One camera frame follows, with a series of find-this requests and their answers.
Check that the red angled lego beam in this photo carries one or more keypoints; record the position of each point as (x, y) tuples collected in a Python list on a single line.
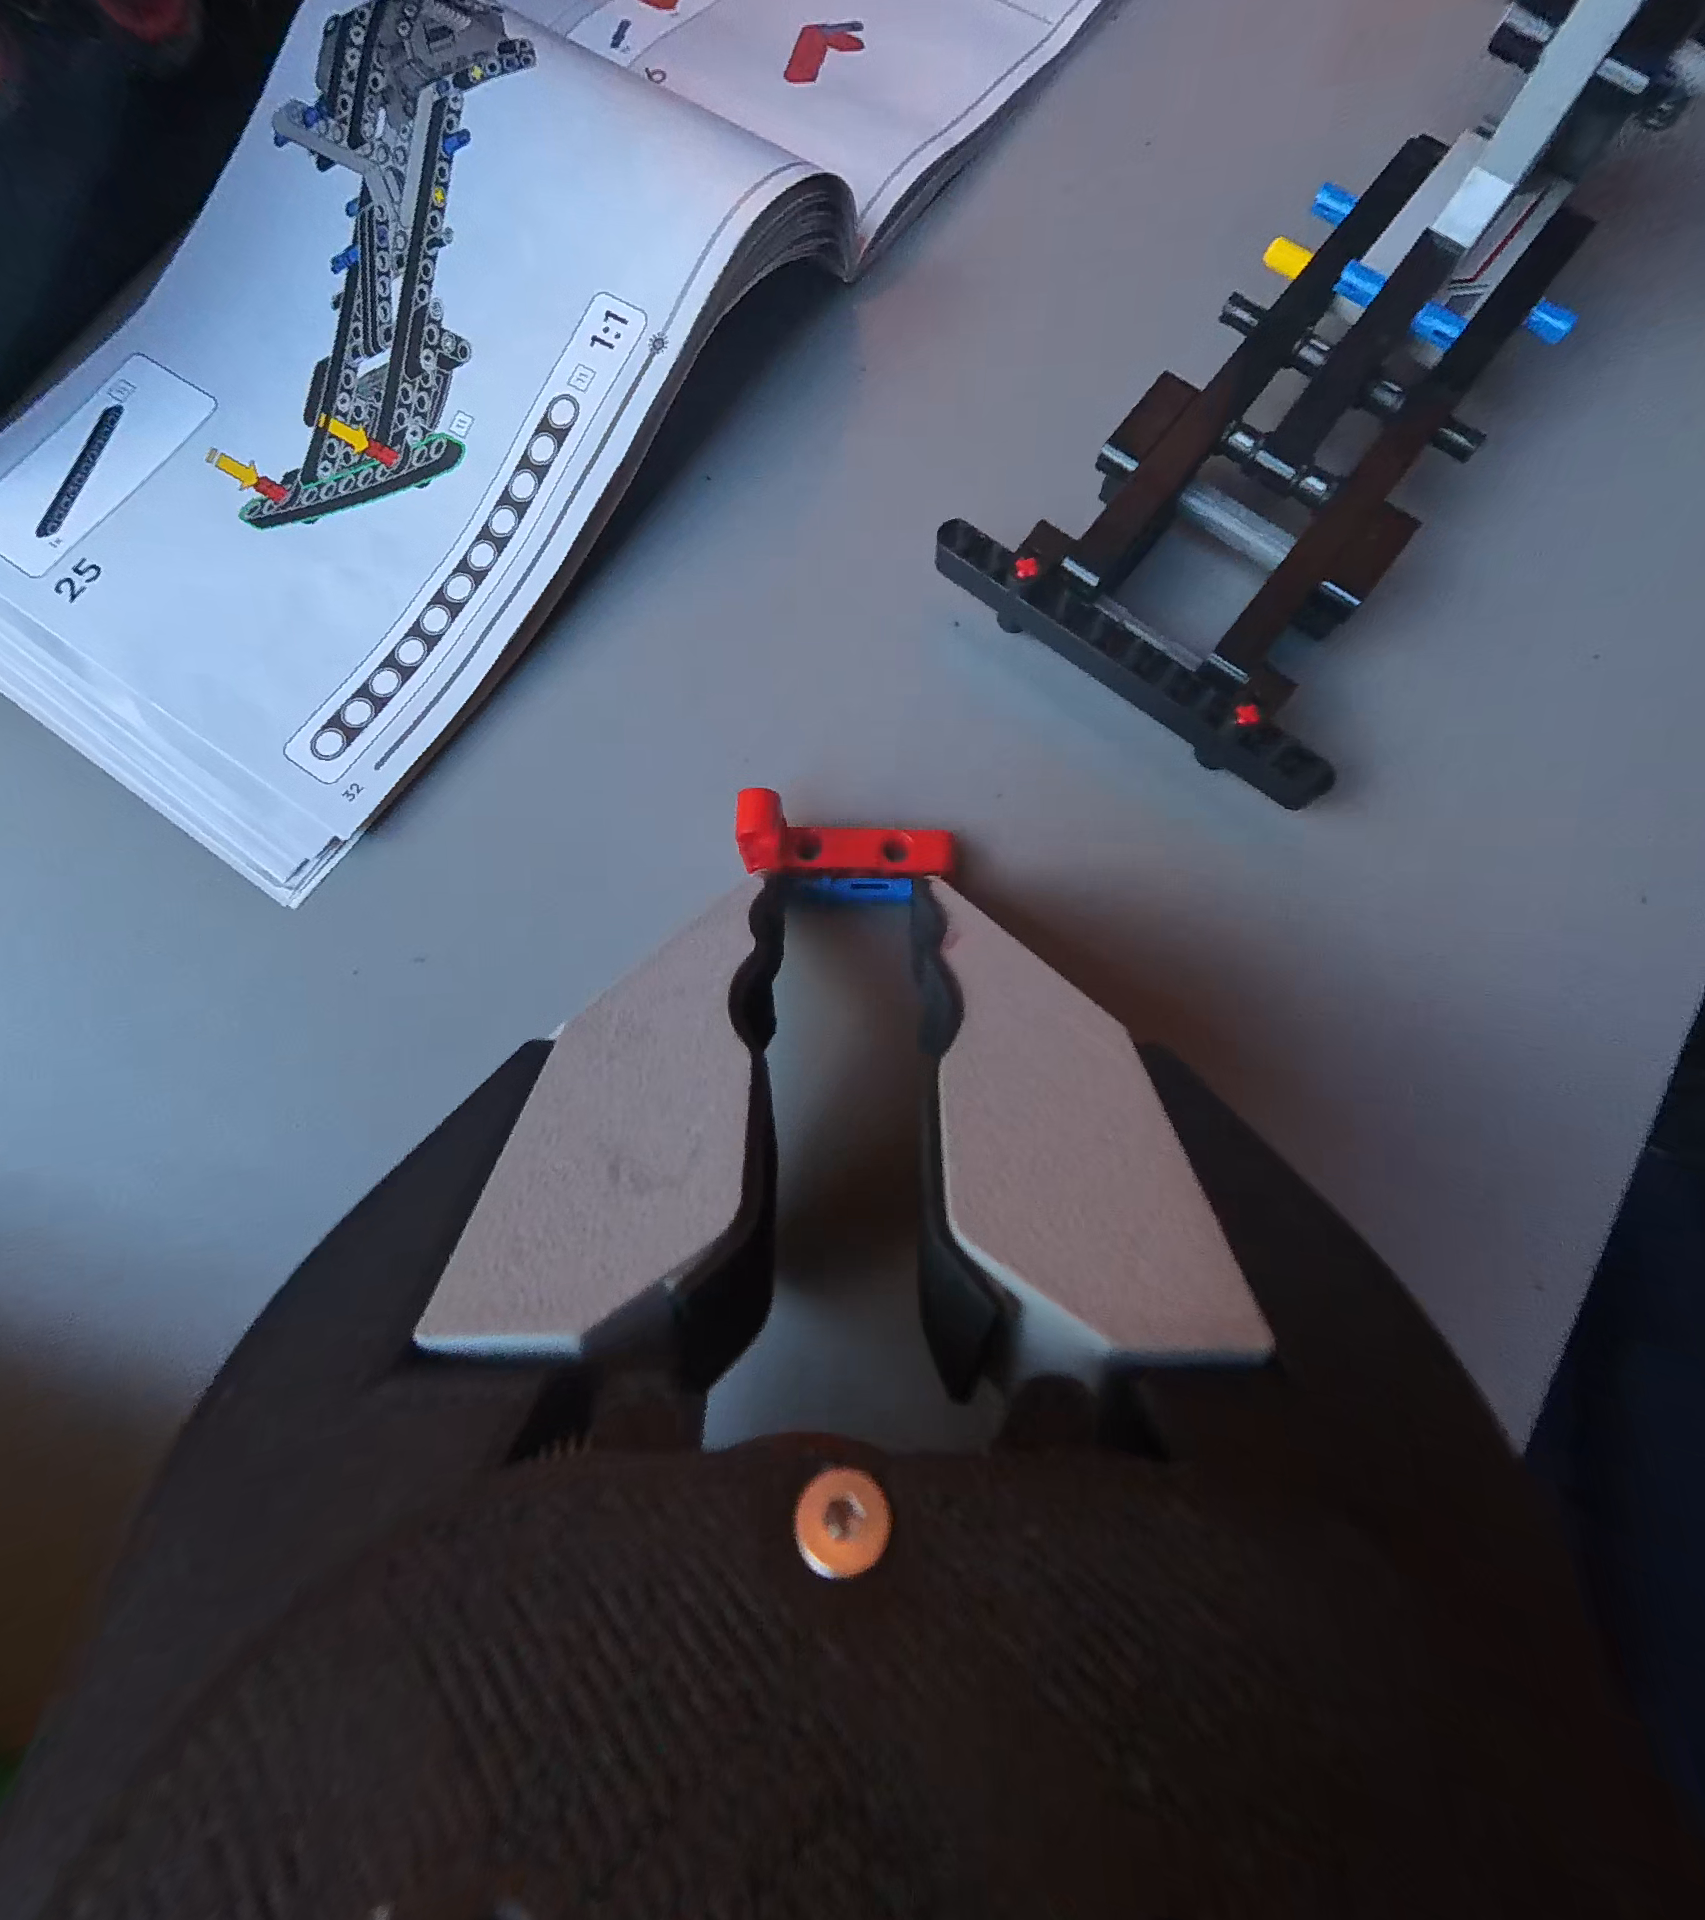
[(852, 850)]

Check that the black lego chassis model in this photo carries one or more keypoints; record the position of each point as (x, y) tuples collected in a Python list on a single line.
[(1138, 639)]

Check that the dark bag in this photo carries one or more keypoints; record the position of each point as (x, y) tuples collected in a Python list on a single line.
[(12, 225)]

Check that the lego instruction booklet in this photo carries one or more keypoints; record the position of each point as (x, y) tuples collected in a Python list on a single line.
[(417, 600)]

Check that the person's leg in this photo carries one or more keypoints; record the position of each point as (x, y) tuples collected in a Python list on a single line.
[(1691, 1501)]

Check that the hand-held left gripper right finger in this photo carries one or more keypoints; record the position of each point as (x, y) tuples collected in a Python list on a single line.
[(1077, 1171)]

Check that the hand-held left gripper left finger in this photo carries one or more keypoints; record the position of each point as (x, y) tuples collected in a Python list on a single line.
[(612, 1155)]

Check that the blue lego pin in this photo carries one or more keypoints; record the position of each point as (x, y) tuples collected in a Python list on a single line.
[(852, 891)]

